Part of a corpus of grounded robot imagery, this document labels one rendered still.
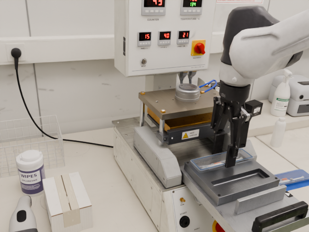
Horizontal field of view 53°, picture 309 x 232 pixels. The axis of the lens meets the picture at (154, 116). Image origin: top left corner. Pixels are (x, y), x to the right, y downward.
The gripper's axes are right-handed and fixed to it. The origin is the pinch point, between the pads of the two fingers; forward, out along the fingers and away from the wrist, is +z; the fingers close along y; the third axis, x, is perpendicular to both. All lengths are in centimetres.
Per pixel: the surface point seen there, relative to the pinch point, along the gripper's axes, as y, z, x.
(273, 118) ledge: -49, 24, 72
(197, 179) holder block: 3.2, 4.9, -10.3
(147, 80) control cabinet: -42.4, -7.4, -5.5
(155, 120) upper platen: -23.6, -0.4, -10.7
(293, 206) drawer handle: 22.7, 2.4, 3.1
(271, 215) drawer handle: 22.9, 2.3, -3.8
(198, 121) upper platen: -13.8, -2.7, -0.2
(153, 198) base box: -8.0, 17.8, -17.4
